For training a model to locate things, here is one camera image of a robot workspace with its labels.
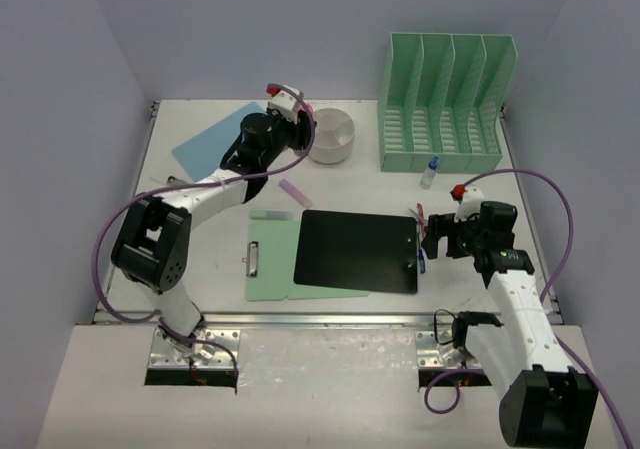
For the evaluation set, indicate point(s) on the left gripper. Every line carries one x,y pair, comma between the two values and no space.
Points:
304,130

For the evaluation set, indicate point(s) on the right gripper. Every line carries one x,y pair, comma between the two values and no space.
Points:
444,226

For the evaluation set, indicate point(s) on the black clipboard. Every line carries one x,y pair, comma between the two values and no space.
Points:
357,251

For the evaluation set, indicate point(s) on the small clear spray bottle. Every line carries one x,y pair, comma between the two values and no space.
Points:
430,172

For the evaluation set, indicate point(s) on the green highlighter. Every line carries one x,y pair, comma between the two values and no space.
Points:
270,215

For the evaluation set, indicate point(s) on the black handled scissors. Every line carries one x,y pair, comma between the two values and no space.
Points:
419,218

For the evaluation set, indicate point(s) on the pink glue bottle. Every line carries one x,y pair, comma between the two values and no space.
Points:
306,108

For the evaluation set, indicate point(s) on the red pen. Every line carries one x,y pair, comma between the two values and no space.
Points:
420,212

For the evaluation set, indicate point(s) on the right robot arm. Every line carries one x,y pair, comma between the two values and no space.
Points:
544,402

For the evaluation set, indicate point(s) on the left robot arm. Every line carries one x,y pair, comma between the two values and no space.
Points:
153,244

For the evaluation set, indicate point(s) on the white round desk organizer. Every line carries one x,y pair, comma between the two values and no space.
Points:
334,136

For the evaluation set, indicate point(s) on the purple highlighter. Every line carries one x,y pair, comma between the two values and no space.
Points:
295,193

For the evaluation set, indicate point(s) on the blue clipboard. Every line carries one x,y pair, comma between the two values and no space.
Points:
201,155

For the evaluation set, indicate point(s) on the green clipboard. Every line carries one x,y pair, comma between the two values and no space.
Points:
277,243

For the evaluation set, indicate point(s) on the green file rack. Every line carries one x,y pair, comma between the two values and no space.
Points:
441,95

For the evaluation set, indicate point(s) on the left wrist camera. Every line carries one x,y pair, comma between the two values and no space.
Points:
284,103

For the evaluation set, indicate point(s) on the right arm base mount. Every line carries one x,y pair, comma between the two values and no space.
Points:
435,358

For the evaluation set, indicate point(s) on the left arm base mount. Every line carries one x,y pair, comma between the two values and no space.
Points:
211,365

